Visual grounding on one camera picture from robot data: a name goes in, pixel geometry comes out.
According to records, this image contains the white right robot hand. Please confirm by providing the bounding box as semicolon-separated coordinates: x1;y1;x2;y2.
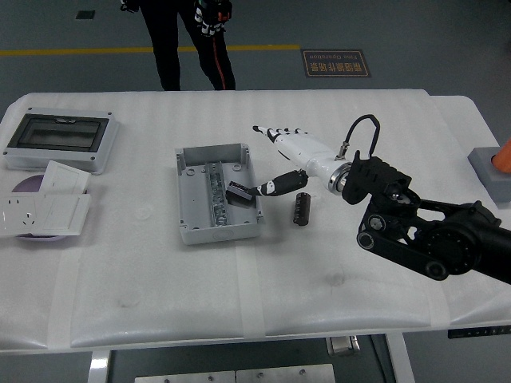
249;124;341;199

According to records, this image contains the person's left gloved hand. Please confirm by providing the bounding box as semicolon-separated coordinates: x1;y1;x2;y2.
194;0;233;38

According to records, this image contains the grey open junction box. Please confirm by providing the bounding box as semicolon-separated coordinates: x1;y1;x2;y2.
174;142;267;246

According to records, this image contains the grey distribution box dark window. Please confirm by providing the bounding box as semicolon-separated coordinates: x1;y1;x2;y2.
2;106;121;176

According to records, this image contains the person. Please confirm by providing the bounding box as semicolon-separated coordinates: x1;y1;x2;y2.
137;0;236;92

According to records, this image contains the dark floor sign orange text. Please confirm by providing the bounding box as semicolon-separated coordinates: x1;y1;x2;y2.
299;49;372;79

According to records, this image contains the grey square base block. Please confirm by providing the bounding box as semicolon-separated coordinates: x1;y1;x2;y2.
467;146;511;211

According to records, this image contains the white foam table mat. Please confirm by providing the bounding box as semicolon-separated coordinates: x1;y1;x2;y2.
0;89;511;352

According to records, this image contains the purple round plate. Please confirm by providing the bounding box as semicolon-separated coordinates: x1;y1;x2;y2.
10;174;69;243

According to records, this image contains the white table leg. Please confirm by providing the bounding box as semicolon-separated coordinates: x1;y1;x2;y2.
385;333;414;383
88;349;111;383

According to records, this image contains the white socket panel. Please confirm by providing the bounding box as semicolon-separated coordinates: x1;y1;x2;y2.
0;193;49;239

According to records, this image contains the black table control panel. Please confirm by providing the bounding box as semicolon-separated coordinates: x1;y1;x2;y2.
446;325;511;340

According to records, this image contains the metal mounting rail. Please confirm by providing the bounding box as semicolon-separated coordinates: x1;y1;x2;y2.
205;161;232;228

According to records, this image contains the white switch panel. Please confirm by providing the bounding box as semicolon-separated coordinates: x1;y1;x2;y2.
39;160;92;196
30;193;92;236

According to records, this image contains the silver metal bracket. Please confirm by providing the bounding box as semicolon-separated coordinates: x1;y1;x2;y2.
326;336;361;356

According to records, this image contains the grey metal base plate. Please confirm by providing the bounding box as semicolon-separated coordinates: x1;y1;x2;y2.
134;369;236;383
235;363;336;383

